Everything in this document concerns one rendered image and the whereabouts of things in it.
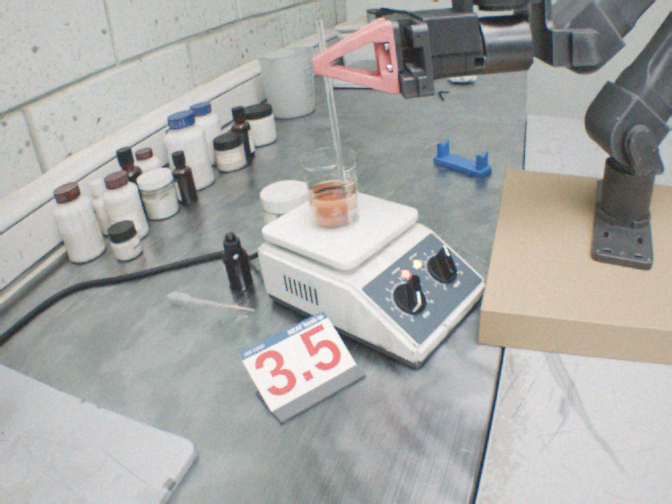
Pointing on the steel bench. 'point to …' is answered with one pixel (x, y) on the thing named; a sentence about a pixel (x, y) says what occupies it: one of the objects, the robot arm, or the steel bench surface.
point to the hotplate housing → (296, 291)
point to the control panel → (416, 323)
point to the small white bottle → (100, 205)
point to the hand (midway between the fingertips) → (321, 64)
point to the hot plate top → (341, 245)
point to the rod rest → (462, 161)
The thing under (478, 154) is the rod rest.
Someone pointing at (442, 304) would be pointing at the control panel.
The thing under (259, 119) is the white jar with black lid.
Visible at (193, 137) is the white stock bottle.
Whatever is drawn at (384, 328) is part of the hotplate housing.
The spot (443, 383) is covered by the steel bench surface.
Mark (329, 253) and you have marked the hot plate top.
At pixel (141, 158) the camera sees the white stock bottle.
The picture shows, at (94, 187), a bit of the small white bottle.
